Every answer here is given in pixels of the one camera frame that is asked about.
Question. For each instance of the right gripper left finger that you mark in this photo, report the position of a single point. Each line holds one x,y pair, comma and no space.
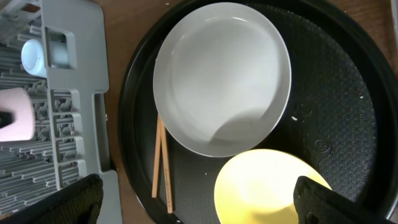
79,202

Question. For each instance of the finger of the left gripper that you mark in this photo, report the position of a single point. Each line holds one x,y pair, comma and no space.
6,118

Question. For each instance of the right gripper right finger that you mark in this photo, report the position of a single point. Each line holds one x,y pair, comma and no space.
316,204

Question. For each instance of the pink cup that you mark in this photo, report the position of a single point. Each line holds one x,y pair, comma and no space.
17,101

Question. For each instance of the yellow bowl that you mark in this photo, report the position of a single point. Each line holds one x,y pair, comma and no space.
257,186

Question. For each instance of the light blue cup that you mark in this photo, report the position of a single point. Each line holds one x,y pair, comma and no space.
32,56

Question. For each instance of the wooden chopstick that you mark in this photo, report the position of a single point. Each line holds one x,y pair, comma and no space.
165,157
156,160

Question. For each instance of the grey round plate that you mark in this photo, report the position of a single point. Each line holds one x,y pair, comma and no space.
222,79

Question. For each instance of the grey dishwasher rack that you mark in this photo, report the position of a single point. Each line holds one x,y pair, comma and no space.
70,138

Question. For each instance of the round black tray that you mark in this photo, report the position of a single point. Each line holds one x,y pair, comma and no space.
341,117

